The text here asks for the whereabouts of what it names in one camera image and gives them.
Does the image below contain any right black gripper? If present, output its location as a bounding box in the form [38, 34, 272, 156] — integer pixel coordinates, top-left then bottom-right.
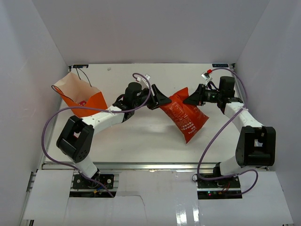
[183, 84, 222, 106]

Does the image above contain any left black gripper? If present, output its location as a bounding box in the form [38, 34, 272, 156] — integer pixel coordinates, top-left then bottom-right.
[133, 84, 172, 111]

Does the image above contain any red chips bag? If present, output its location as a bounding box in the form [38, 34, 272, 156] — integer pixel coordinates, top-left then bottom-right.
[160, 87, 209, 143]

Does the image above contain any pink snack packet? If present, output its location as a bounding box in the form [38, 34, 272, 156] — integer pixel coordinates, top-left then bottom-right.
[79, 101, 87, 106]

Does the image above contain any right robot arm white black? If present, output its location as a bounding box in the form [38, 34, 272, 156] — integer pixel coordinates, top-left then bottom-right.
[183, 76, 276, 188]

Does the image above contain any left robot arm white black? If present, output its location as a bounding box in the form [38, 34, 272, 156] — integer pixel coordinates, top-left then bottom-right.
[56, 82, 172, 188]

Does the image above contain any orange paper bag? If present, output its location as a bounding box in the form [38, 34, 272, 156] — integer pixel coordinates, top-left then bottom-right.
[51, 72, 108, 118]

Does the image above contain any blue table label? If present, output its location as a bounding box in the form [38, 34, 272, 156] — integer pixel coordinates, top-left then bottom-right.
[212, 64, 229, 68]

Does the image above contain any black label top left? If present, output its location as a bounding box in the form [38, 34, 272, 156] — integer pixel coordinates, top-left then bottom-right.
[72, 64, 89, 69]

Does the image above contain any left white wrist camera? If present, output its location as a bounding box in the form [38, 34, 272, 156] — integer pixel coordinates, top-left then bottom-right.
[136, 74, 151, 89]

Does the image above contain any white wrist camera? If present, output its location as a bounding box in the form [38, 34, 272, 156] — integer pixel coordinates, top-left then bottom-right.
[136, 74, 151, 89]
[201, 69, 213, 86]

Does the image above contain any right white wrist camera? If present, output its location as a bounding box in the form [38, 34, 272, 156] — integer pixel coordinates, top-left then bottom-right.
[201, 69, 213, 86]

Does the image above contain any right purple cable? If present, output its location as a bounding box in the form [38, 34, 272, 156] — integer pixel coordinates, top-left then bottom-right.
[197, 68, 259, 195]

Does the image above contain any purple cable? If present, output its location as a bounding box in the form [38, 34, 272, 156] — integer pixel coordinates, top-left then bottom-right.
[41, 73, 151, 196]
[197, 68, 259, 195]

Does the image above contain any aluminium right side rail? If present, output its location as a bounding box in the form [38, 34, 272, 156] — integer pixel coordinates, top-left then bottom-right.
[230, 63, 269, 170]

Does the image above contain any aluminium rail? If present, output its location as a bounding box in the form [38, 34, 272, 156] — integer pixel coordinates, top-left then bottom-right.
[41, 161, 266, 171]
[230, 63, 269, 170]

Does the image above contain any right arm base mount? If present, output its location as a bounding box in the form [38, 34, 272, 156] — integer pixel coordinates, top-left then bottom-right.
[191, 174, 242, 200]

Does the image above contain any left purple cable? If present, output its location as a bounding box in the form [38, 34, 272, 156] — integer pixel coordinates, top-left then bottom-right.
[41, 73, 151, 196]

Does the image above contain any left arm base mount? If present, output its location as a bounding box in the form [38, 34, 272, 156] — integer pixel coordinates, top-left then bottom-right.
[70, 174, 116, 198]

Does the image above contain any aluminium front rail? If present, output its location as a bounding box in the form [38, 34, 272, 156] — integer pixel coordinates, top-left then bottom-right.
[41, 161, 266, 171]

